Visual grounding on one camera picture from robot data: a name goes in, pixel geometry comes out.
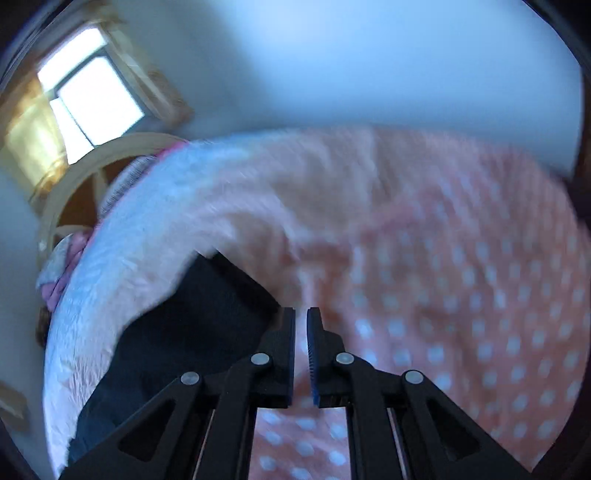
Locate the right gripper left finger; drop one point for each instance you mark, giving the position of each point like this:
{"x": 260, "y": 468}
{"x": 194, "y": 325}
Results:
{"x": 274, "y": 363}

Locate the striped pillow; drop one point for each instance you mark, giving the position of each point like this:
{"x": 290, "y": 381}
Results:
{"x": 126, "y": 179}

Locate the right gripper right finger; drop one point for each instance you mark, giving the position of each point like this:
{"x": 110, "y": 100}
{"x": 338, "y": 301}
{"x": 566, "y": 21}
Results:
{"x": 331, "y": 385}

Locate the black pants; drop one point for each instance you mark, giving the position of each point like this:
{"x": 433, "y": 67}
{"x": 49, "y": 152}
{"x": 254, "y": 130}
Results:
{"x": 215, "y": 317}

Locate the grey patterned pillow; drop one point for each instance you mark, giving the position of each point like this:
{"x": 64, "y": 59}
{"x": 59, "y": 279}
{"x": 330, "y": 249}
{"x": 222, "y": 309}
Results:
{"x": 60, "y": 261}

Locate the folded pink blanket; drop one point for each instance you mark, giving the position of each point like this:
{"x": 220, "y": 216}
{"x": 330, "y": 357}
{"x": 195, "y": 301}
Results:
{"x": 50, "y": 294}

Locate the beige curtain far right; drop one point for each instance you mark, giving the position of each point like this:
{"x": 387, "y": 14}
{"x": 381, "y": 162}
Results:
{"x": 158, "y": 94}

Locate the yellow curtain by headboard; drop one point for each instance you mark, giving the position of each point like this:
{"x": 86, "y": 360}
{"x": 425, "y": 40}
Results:
{"x": 33, "y": 151}

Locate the headboard window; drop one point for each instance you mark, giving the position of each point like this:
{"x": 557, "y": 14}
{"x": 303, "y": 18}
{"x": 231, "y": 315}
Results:
{"x": 91, "y": 101}

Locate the pink polka dot bedspread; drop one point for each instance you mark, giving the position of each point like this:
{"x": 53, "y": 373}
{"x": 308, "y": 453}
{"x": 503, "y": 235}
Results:
{"x": 424, "y": 251}

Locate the cream wooden headboard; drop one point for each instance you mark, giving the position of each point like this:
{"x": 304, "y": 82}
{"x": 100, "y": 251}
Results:
{"x": 73, "y": 203}

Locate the brown plush toy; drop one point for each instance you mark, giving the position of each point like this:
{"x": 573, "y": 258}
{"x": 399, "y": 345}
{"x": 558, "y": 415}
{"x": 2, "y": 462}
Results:
{"x": 43, "y": 326}

